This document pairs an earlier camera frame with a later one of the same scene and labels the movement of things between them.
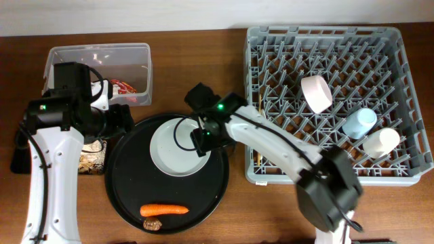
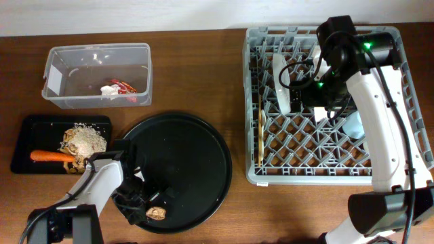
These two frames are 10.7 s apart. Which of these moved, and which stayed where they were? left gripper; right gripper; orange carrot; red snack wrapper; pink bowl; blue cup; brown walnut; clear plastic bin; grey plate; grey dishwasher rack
Moved: left gripper; pink bowl; right gripper; brown walnut; grey plate; orange carrot
Stayed: red snack wrapper; grey dishwasher rack; blue cup; clear plastic bin
